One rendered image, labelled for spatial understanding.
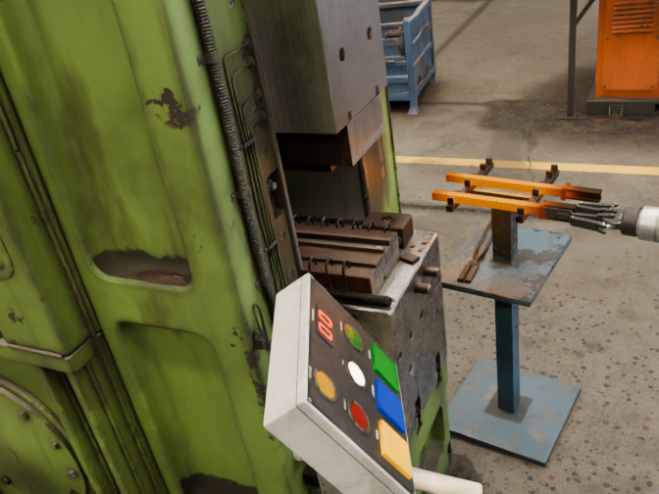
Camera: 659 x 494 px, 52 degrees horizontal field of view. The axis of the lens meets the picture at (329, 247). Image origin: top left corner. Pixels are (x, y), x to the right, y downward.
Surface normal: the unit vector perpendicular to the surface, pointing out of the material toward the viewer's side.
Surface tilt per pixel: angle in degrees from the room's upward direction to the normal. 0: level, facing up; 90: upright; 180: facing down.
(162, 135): 89
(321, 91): 90
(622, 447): 0
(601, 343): 0
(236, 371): 90
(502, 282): 0
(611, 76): 90
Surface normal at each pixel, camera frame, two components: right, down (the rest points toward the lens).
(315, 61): -0.40, 0.52
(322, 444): 0.01, 0.51
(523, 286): -0.15, -0.85
